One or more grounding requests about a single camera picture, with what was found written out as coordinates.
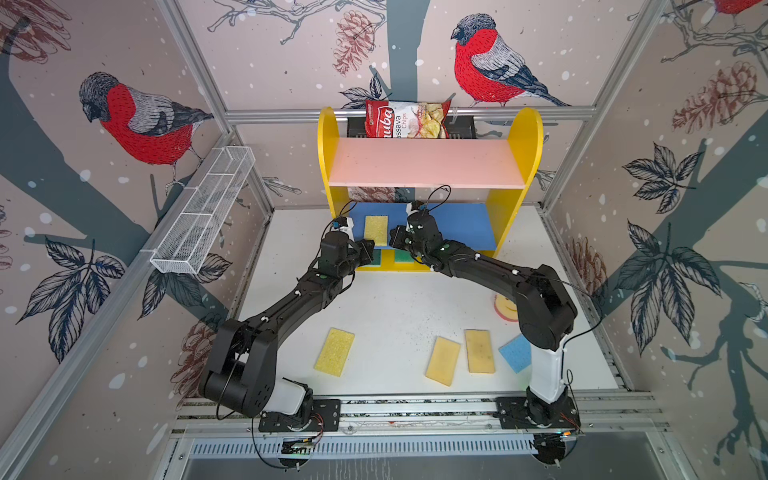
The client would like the dark green sponge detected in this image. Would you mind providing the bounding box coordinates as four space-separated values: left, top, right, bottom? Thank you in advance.
368 249 382 268

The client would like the light green sponge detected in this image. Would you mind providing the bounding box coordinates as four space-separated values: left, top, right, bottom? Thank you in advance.
394 249 415 264

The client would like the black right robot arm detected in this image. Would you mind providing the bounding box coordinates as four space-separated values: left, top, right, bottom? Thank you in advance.
389 201 577 426

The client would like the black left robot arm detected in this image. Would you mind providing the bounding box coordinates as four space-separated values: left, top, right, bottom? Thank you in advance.
198 216 375 417

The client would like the yellow shelf unit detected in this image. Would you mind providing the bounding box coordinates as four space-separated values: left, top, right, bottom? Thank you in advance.
317 108 544 258

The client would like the red cassava chips bag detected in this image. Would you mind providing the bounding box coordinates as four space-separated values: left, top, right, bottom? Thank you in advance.
365 100 451 139

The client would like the round smiley face sponge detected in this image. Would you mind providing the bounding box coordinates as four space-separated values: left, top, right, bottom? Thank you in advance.
494 294 518 322

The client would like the orange yellow sponge tilted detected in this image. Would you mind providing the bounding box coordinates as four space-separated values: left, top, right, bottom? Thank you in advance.
425 337 461 387

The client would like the tan sponge upright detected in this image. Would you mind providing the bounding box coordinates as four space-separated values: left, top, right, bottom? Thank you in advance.
465 329 496 374

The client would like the blue sponge right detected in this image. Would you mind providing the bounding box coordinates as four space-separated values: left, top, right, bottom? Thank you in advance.
499 335 532 374

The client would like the black wire basket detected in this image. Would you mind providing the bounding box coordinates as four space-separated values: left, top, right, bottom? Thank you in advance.
346 116 478 139

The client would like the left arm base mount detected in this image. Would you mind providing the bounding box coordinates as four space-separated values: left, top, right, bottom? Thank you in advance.
258 378 341 433

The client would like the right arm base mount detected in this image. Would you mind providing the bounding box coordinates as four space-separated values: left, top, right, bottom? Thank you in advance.
494 393 581 430

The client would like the aluminium rail frame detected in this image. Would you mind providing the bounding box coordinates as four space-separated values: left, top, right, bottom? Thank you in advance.
168 389 671 438

